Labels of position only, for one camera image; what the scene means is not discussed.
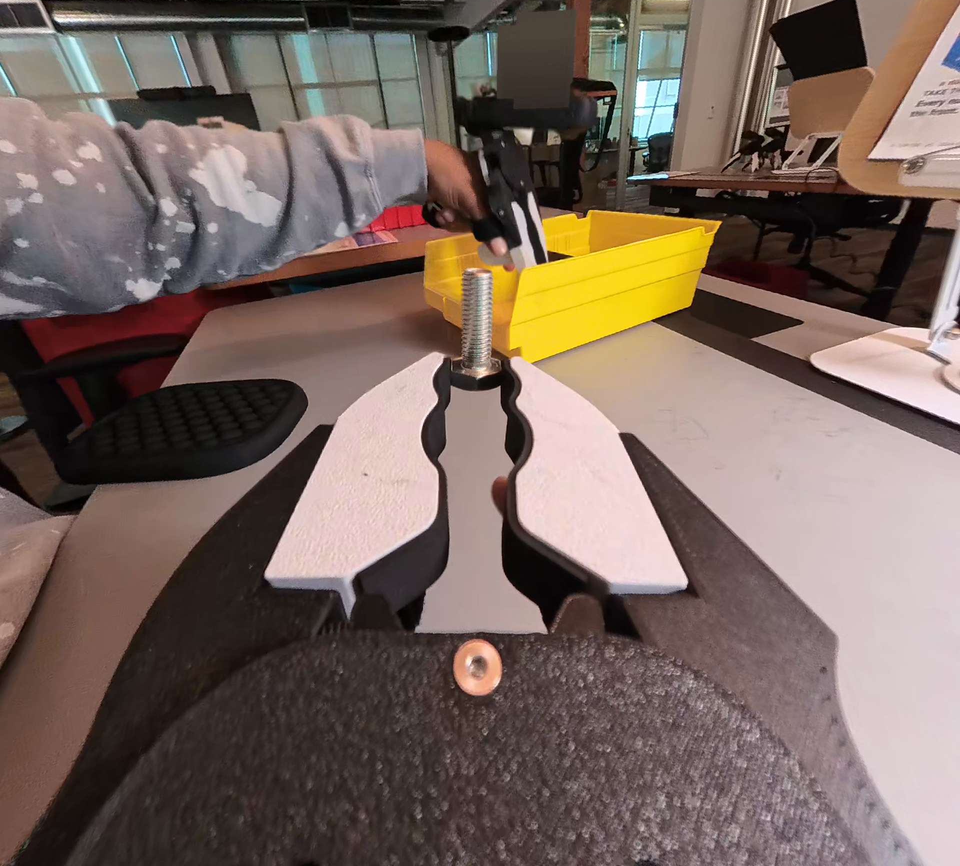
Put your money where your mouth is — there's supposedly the yellow plastic bin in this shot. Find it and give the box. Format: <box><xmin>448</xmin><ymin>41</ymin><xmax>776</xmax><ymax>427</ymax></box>
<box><xmin>422</xmin><ymin>209</ymin><xmax>723</xmax><ymax>363</ymax></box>

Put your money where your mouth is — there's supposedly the black wall monitor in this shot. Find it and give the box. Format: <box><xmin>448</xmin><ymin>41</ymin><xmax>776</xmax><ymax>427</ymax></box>
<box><xmin>105</xmin><ymin>88</ymin><xmax>264</xmax><ymax>132</ymax></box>

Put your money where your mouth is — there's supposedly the black chair armrest pad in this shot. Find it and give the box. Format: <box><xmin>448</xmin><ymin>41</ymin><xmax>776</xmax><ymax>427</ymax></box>
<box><xmin>56</xmin><ymin>378</ymin><xmax>310</xmax><ymax>486</ymax></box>

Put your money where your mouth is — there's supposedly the steel hex bolt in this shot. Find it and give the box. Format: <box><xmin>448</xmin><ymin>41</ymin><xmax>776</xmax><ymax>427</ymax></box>
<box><xmin>452</xmin><ymin>267</ymin><xmax>502</xmax><ymax>392</ymax></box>

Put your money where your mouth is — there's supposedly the small wooden clipboard stand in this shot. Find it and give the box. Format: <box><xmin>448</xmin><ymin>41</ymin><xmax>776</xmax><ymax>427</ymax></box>
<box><xmin>780</xmin><ymin>67</ymin><xmax>875</xmax><ymax>171</ymax></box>

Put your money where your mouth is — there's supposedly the printed instruction sheet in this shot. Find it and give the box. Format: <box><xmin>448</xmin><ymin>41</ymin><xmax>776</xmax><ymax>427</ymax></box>
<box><xmin>868</xmin><ymin>18</ymin><xmax>960</xmax><ymax>162</ymax></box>

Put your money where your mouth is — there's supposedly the person's left forearm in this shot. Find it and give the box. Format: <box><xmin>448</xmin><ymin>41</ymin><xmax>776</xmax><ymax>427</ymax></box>
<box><xmin>0</xmin><ymin>97</ymin><xmax>430</xmax><ymax>321</ymax></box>

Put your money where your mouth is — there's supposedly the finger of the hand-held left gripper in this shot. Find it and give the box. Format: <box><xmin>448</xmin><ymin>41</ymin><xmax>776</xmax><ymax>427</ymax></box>
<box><xmin>510</xmin><ymin>193</ymin><xmax>550</xmax><ymax>272</ymax></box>

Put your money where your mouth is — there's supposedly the instruction sheet on stand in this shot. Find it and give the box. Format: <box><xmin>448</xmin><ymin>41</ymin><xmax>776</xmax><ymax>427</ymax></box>
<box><xmin>810</xmin><ymin>0</ymin><xmax>960</xmax><ymax>426</ymax></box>

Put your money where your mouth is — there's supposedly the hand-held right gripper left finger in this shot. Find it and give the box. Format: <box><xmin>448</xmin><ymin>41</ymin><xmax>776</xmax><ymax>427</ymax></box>
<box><xmin>264</xmin><ymin>352</ymin><xmax>453</xmax><ymax>620</ymax></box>

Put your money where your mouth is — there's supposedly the spare black gripper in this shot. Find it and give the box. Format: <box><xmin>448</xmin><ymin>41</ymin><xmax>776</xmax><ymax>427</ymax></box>
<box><xmin>721</xmin><ymin>129</ymin><xmax>789</xmax><ymax>174</ymax></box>

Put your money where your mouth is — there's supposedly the black light panel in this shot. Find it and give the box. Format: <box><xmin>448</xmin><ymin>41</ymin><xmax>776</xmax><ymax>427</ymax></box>
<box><xmin>768</xmin><ymin>0</ymin><xmax>870</xmax><ymax>83</ymax></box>

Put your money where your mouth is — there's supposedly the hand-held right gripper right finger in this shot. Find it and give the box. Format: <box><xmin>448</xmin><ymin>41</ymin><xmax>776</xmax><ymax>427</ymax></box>
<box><xmin>498</xmin><ymin>356</ymin><xmax>690</xmax><ymax>620</ymax></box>

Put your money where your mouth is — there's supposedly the red floor bin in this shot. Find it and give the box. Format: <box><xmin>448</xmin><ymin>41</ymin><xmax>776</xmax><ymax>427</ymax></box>
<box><xmin>705</xmin><ymin>258</ymin><xmax>811</xmax><ymax>301</ymax></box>

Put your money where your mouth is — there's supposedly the person's left hand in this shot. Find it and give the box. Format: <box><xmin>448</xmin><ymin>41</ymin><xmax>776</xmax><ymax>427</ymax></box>
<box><xmin>422</xmin><ymin>140</ymin><xmax>496</xmax><ymax>233</ymax></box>

